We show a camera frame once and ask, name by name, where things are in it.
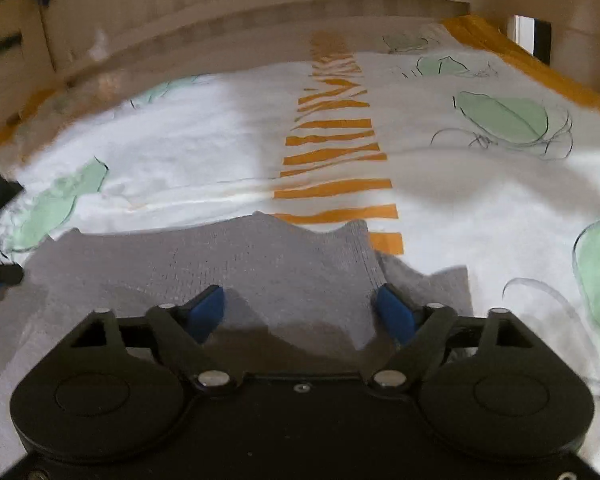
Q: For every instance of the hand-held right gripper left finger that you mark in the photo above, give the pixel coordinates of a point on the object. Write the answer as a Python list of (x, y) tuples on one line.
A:
[(208, 310)]

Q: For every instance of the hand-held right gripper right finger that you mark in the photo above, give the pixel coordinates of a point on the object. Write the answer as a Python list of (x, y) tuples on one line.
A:
[(395, 317)]

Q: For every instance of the grey knit sweater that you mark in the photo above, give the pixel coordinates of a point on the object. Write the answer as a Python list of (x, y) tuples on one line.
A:
[(280, 265)]

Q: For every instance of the printed white bed sheet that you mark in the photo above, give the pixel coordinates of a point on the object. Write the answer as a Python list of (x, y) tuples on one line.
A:
[(455, 175)]

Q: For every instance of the wooden bed frame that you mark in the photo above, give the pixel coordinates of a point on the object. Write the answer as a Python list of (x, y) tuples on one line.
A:
[(230, 5)]

